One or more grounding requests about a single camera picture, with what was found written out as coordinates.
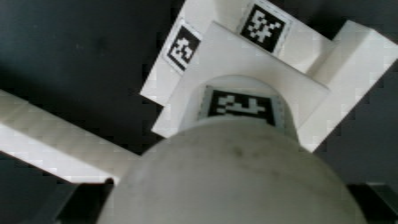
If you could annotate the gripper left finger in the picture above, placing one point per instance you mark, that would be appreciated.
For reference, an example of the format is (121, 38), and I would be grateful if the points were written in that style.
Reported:
(85, 202)

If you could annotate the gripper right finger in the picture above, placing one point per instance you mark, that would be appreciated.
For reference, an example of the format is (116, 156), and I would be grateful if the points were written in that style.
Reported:
(377, 200)

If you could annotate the white lamp bulb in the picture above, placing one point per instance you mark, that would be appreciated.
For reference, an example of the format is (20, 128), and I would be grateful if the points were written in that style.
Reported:
(229, 174)

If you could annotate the white L-shaped corner fence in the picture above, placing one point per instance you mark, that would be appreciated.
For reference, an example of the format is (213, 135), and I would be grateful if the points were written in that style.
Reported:
(84, 159)

